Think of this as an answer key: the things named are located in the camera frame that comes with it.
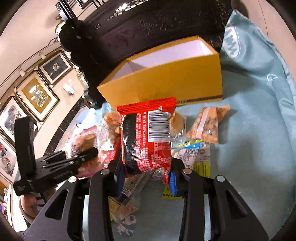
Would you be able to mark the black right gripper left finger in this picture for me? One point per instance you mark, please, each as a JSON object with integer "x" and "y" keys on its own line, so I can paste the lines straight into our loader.
{"x": 79, "y": 210}

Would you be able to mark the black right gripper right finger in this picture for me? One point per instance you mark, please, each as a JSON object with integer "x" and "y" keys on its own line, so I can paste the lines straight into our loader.
{"x": 230, "y": 217}

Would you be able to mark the orange nut snack pack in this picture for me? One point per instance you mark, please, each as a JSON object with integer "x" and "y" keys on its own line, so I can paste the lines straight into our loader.
{"x": 206, "y": 125}

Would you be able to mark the red snack pack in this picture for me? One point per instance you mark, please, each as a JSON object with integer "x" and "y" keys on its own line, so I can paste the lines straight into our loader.
{"x": 145, "y": 136}

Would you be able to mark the clear bun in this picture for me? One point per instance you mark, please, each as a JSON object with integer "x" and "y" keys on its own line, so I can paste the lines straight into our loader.
{"x": 178, "y": 125}

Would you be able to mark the person's left hand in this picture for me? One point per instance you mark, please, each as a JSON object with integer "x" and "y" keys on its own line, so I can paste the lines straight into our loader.
{"x": 31, "y": 204}

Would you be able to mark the yellow stick snack pack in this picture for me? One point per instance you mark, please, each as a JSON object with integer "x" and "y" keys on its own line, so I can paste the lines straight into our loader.
{"x": 119, "y": 211}

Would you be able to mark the small white patterned candy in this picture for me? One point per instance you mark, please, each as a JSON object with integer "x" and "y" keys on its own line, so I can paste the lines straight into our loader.
{"x": 127, "y": 227}

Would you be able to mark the long brown snack bar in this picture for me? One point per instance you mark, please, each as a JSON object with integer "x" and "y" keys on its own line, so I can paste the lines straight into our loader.
{"x": 135, "y": 184}

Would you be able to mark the yellow green snack pack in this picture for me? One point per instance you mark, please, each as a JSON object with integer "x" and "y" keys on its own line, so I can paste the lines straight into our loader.
{"x": 195, "y": 154}

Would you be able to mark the pink snack pack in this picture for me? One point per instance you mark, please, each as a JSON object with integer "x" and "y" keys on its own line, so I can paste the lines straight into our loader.
{"x": 102, "y": 142}

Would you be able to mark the light blue patterned cloth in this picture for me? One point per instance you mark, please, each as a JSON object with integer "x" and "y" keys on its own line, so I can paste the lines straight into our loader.
{"x": 256, "y": 149}

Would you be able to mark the gold framed picture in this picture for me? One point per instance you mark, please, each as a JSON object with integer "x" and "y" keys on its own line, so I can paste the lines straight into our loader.
{"x": 37, "y": 95}

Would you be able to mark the orange puffed snack pack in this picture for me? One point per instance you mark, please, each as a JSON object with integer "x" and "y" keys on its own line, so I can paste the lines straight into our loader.
{"x": 112, "y": 126}

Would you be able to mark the black framed picture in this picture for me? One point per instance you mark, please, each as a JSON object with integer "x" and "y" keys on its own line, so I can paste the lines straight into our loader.
{"x": 55, "y": 68}

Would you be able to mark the dark carved wooden cabinet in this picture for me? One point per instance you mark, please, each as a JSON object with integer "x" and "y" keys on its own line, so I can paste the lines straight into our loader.
{"x": 120, "y": 29}

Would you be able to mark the yellow cardboard box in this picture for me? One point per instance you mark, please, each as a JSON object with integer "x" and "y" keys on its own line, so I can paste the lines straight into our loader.
{"x": 188, "y": 69}

